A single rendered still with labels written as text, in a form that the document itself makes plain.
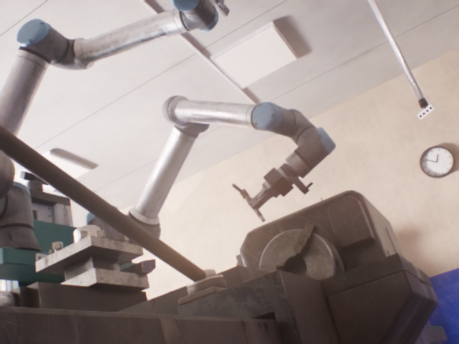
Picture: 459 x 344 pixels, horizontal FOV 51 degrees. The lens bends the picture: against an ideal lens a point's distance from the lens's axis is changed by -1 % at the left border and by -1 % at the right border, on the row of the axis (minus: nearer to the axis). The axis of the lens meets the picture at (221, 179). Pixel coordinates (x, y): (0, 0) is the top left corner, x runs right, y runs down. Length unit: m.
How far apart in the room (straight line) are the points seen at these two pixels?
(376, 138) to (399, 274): 4.80
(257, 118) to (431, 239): 3.61
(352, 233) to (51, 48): 1.22
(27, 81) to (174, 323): 1.54
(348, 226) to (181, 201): 4.58
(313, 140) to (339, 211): 0.26
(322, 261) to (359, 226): 0.22
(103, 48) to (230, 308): 1.44
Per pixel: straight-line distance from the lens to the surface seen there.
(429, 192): 5.14
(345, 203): 1.71
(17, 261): 1.80
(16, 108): 1.82
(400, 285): 0.61
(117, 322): 0.30
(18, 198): 1.91
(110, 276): 1.04
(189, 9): 1.61
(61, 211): 2.30
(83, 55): 1.90
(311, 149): 1.65
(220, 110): 1.78
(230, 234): 5.70
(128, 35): 1.80
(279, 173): 1.63
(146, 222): 2.25
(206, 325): 0.38
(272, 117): 1.60
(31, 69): 1.84
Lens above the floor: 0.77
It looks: 24 degrees up
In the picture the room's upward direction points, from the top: 15 degrees counter-clockwise
